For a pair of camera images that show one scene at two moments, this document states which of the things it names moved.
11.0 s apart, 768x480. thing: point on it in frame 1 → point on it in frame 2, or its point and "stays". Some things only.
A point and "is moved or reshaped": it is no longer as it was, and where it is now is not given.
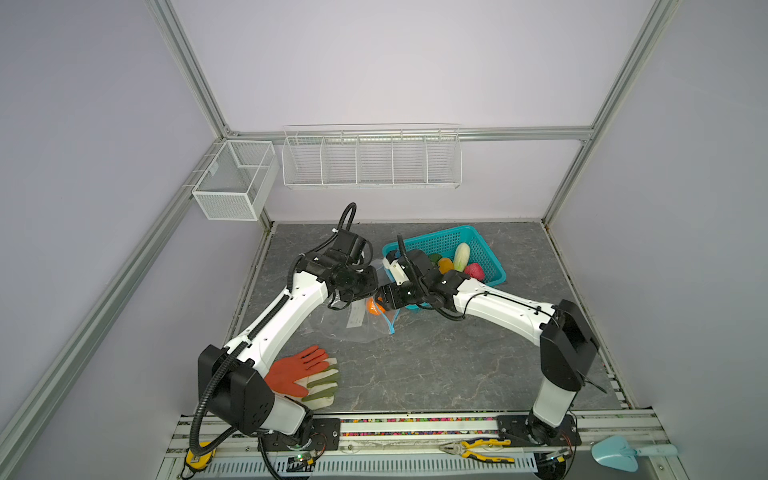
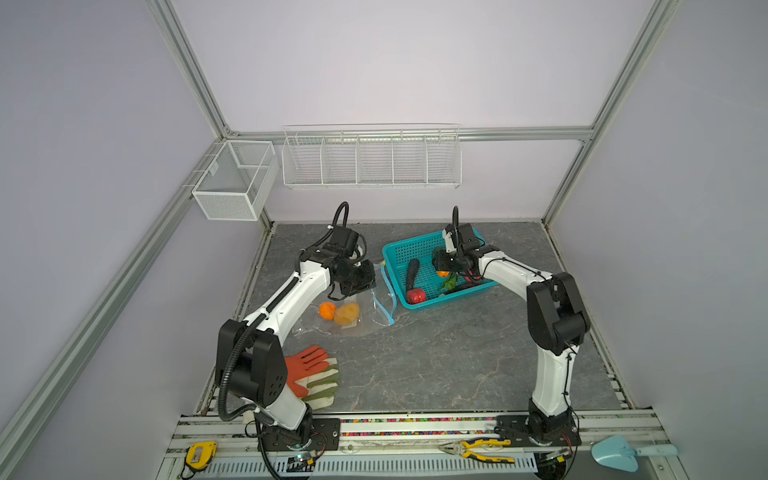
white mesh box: (239, 181) stays
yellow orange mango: (445, 265) is moved or reshaped
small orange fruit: (374, 308) → (327, 310)
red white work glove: (309, 378) stays
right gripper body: (400, 295) → (449, 261)
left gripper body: (359, 284) stays
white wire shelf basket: (372, 156) stays
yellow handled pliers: (461, 448) stays
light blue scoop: (615, 452) stays
